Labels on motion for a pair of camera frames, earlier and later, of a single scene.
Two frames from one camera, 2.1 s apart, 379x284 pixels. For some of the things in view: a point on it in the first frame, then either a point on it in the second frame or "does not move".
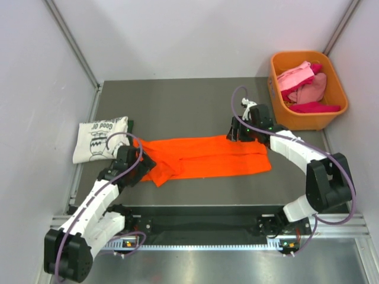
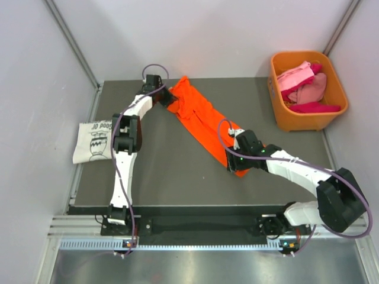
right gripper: (233, 134) to (233, 163)
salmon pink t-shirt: (311, 92) does not move
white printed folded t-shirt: (98, 139) does not move
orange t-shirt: (181, 157) to (207, 125)
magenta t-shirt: (310, 107) does not move
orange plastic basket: (288, 120) does not move
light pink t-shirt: (295, 76) does not move
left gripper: (145, 165) to (169, 98)
